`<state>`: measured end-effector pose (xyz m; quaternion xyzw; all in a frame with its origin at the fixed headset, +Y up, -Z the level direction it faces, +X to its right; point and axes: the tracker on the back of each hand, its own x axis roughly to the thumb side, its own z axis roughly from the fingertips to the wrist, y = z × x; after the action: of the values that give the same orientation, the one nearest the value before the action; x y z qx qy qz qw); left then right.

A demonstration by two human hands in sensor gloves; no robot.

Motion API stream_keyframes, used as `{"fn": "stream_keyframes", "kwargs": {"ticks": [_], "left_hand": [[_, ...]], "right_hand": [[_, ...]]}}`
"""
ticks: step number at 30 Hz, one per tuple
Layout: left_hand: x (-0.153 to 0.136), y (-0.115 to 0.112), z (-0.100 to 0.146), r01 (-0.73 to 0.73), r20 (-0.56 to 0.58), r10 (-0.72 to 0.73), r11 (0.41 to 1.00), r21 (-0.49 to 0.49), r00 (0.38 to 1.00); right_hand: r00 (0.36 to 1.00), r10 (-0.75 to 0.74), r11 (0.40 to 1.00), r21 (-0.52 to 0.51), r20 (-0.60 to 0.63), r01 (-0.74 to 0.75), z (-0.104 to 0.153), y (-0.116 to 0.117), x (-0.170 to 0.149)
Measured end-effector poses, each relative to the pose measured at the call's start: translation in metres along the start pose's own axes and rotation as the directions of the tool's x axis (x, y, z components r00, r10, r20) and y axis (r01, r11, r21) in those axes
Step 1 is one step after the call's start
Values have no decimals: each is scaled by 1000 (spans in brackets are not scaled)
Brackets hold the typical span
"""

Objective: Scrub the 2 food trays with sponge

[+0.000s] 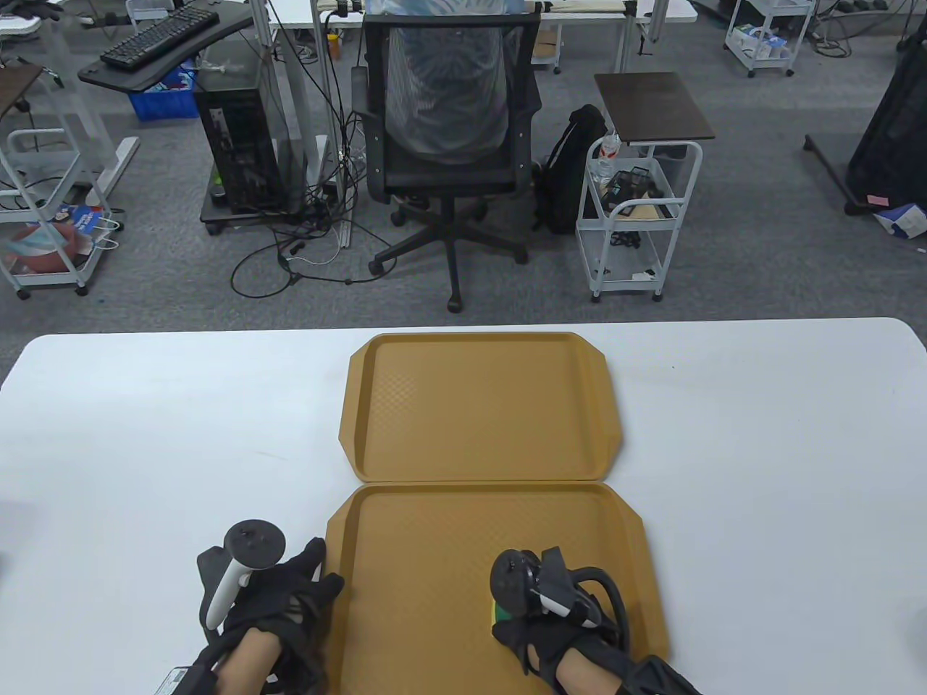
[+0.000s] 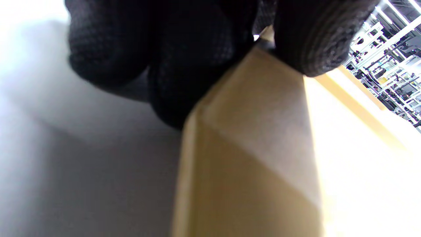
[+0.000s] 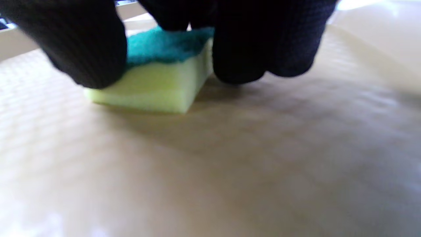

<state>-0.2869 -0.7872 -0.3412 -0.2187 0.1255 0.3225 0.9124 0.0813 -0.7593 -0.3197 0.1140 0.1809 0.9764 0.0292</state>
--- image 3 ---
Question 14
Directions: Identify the person's right hand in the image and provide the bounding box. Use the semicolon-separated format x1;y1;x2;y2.
0;0;339;90

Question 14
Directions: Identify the yellow sponge with green scourer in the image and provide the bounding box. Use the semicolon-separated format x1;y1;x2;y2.
83;26;216;115

